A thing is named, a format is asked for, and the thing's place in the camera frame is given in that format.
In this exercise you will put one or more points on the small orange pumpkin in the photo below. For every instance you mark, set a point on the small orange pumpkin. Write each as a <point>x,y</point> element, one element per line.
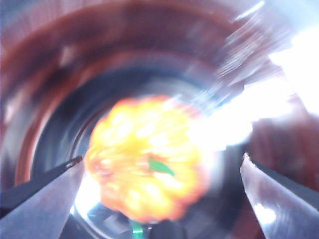
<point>147,159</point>

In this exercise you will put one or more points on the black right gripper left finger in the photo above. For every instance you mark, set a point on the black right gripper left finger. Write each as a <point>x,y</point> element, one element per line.
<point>42,204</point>

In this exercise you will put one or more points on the sage green electric pot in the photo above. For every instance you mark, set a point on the sage green electric pot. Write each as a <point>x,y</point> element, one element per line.
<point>49,74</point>

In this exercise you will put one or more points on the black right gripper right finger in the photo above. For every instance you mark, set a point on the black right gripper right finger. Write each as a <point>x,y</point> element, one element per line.
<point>281,199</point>

